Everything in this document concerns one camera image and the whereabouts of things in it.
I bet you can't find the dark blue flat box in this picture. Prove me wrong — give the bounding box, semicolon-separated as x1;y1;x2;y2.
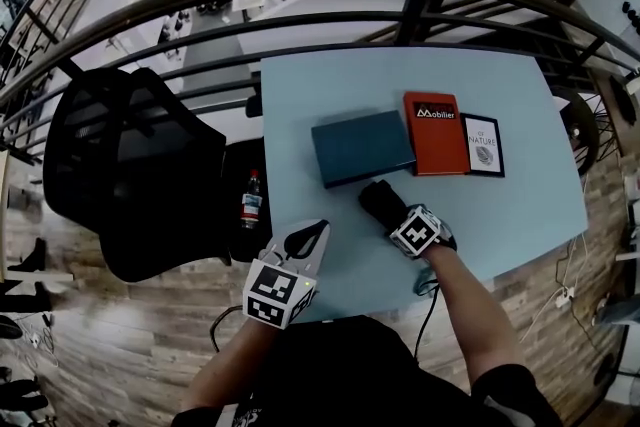
310;109;418;190

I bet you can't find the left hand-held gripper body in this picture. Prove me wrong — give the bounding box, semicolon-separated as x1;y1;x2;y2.
242;218;332;331

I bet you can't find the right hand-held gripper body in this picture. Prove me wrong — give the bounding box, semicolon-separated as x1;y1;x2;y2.
388;203;454;261

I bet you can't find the red book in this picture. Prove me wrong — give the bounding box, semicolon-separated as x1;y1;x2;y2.
402;90;471;178

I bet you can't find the black wire chair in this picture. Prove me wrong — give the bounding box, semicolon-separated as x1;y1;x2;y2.
549;84;601;177

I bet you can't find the person's right forearm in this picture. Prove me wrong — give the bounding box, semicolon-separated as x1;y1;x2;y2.
424;242;526;389

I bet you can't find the light blue table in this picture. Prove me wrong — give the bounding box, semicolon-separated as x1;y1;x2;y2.
259;45;590;325

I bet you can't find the black framed white book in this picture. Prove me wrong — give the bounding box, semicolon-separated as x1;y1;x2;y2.
458;112;506;179

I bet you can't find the black mesh office chair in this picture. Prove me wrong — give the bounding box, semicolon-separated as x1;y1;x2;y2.
42;67;271;284

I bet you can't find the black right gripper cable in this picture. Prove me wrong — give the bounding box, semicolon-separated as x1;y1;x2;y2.
412;282;442;362

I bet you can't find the black umbrella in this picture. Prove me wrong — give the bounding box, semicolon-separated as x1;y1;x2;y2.
357;179;459;299

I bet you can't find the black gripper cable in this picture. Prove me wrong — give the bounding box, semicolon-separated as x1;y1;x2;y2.
209;304;247;354
412;282;442;362

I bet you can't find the person's left forearm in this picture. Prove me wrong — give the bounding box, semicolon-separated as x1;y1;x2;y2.
184;322;281;416

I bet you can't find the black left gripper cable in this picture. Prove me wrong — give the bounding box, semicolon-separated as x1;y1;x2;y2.
209;304;247;354

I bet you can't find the dark metal balcony railing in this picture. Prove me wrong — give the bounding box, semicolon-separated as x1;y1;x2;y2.
0;0;640;166

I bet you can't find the person's black clothing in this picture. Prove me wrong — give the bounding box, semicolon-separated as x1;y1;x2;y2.
172;314;566;427

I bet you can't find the red label plastic bottle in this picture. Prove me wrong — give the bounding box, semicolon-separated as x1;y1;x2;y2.
239;168;264;231

